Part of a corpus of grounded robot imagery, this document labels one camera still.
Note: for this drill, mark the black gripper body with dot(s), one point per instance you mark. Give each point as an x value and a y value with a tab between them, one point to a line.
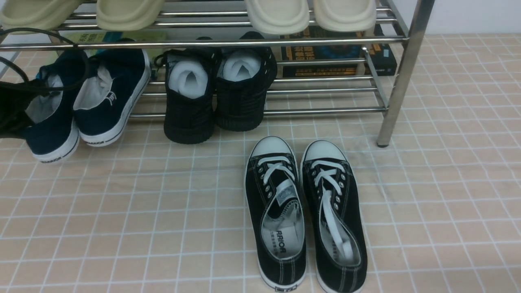
14	101

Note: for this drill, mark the navy slip-on shoe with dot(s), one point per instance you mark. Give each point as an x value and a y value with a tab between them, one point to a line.
117	78
54	110

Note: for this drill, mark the black sneaker left on rack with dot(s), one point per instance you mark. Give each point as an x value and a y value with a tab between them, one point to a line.
189	81

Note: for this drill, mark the black sneaker on rack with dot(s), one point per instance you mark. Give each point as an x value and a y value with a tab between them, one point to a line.
243	78
189	81

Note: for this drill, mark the black sneaker right on rack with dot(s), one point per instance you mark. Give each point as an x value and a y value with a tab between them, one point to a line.
243	78

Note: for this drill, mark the black canvas lace-up shoe left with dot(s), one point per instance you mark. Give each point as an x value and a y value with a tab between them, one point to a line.
276	211

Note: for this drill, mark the black canvas lace-up shoe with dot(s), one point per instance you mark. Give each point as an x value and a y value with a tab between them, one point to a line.
276	211
330	188

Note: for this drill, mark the silver metal shoe rack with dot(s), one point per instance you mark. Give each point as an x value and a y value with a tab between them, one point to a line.
410	39

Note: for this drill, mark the black canvas lace-up shoe right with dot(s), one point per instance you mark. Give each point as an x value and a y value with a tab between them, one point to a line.
330	188

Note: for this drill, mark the olive green slipper far left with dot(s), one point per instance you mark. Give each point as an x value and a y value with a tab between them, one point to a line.
42	14

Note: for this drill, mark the olive green slipper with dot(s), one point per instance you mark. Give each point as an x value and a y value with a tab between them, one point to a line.
42	14
127	15

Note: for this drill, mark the green and blue book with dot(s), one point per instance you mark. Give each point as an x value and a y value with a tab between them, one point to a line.
139	36

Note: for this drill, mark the cream slipper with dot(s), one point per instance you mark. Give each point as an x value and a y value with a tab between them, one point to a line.
345	15
278	17

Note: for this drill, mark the cream slipper far right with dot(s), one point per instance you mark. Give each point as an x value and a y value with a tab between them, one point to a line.
345	15

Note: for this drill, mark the black and yellow book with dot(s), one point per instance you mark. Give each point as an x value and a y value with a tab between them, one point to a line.
382	56

